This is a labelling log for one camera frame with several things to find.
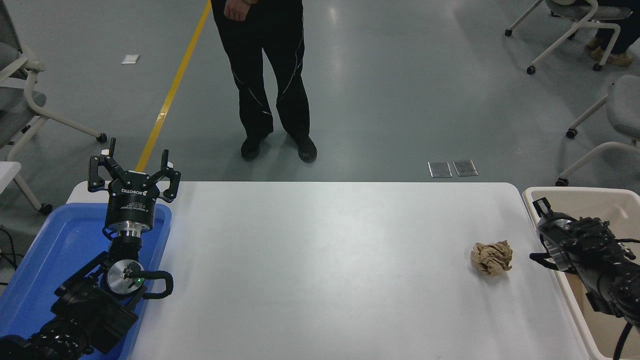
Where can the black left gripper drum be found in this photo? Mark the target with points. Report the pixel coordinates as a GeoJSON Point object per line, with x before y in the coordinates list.
{"type": "Point", "coordinates": [131, 205]}

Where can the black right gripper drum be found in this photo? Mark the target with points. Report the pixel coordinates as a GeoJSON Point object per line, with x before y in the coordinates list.
{"type": "Point", "coordinates": [550, 240]}

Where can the tan paper ball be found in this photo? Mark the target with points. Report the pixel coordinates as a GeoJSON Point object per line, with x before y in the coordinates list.
{"type": "Point", "coordinates": [492, 258]}

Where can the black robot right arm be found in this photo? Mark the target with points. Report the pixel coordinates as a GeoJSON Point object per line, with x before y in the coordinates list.
{"type": "Point", "coordinates": [610, 270]}

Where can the person's hand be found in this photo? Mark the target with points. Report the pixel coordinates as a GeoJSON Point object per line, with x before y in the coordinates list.
{"type": "Point", "coordinates": [236, 10]}

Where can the large pale plastic bin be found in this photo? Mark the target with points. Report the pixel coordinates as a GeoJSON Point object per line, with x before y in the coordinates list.
{"type": "Point", "coordinates": [600, 200]}

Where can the blue plastic tray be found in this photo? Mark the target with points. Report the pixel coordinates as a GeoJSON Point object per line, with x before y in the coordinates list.
{"type": "Point", "coordinates": [60, 250]}

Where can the metal floor plate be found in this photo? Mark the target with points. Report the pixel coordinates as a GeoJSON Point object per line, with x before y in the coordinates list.
{"type": "Point", "coordinates": [440, 169]}
{"type": "Point", "coordinates": [465, 168]}

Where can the small white side table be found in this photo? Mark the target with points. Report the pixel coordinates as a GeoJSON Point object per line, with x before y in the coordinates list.
{"type": "Point", "coordinates": [7, 172]}

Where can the grey white-framed office chair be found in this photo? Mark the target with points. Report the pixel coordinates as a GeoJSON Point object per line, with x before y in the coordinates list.
{"type": "Point", "coordinates": [12, 120]}
{"type": "Point", "coordinates": [582, 12]}
{"type": "Point", "coordinates": [625, 107]}

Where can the small white floor tag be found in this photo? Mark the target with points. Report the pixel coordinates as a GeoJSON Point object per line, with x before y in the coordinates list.
{"type": "Point", "coordinates": [130, 59]}

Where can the person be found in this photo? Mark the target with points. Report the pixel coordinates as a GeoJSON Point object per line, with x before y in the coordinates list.
{"type": "Point", "coordinates": [617, 35]}
{"type": "Point", "coordinates": [260, 75]}

